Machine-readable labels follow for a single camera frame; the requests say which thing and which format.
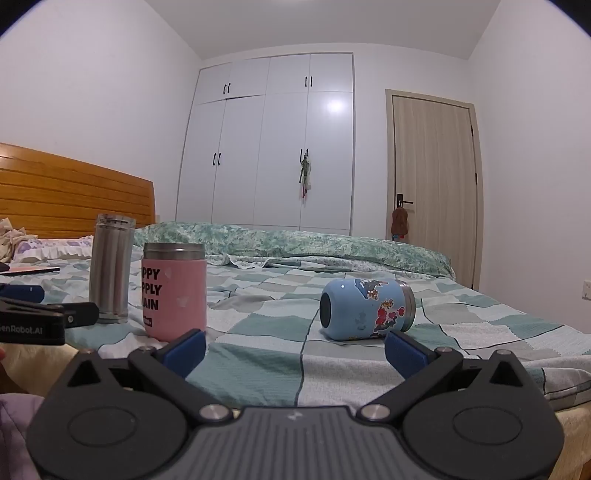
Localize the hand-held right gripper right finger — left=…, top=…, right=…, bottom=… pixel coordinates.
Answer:
left=360, top=330, right=544, bottom=423

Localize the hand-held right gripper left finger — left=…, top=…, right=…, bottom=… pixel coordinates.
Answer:
left=46, top=329, right=234, bottom=423

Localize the yellow under sheet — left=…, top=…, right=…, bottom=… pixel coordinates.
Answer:
left=0, top=342, right=591, bottom=480

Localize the purple clothing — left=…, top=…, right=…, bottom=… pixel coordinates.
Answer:
left=0, top=392, right=47, bottom=480

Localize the wooden headboard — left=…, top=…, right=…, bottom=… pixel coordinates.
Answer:
left=0, top=142, right=156, bottom=241

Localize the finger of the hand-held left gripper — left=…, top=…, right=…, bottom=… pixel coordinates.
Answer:
left=0, top=284, right=45, bottom=302
left=62, top=302, right=100, bottom=329

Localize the green floral quilt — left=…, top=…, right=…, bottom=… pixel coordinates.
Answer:
left=133, top=222, right=457, bottom=280

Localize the silver steel cup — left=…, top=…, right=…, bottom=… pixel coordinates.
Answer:
left=89, top=213, right=136, bottom=324

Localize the green checked bed sheet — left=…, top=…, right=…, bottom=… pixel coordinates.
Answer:
left=0, top=251, right=591, bottom=411

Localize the blue cup with stickers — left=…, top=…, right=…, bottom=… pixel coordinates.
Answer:
left=320, top=278, right=417, bottom=343

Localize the light wooden door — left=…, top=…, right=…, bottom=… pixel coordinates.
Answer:
left=385, top=89, right=484, bottom=292

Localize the purple floral pillow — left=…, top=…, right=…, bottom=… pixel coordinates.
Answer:
left=11, top=234, right=96, bottom=265

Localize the flat dark tablet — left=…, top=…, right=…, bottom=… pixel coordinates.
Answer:
left=0, top=265, right=61, bottom=277

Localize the pink cup with black print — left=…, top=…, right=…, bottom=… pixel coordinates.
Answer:
left=141, top=242, right=208, bottom=343

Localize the white wardrobe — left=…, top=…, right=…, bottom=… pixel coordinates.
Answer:
left=175, top=52, right=356, bottom=237

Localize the brown hanging plush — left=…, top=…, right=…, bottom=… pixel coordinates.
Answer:
left=390, top=207, right=410, bottom=241

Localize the hanging green charm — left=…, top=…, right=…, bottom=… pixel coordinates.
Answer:
left=298, top=156, right=315, bottom=200

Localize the beige crumpled cloth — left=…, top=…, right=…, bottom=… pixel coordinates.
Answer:
left=0, top=216, right=38, bottom=265

